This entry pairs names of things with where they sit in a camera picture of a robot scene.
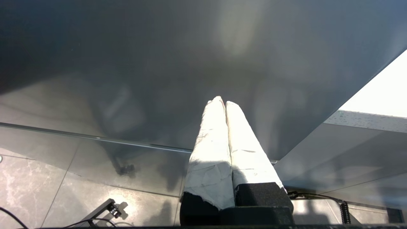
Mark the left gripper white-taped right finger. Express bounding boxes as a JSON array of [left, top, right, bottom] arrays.
[[225, 101, 294, 209]]

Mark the grey base cabinet front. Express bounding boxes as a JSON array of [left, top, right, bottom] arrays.
[[275, 122, 407, 210]]

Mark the small black metal bracket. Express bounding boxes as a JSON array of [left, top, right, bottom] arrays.
[[81, 199, 123, 227]]

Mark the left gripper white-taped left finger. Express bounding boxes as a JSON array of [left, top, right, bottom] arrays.
[[179, 96, 236, 226]]

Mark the black floor block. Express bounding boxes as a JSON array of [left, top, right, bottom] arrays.
[[386, 207, 405, 223]]

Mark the thin black floor cable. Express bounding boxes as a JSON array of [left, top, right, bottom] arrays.
[[0, 207, 29, 229], [64, 218, 116, 228]]

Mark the coiled black cable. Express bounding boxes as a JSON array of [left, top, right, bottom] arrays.
[[288, 191, 352, 225]]

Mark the tall fridge with grey front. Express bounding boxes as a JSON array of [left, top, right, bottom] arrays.
[[0, 0, 407, 198]]

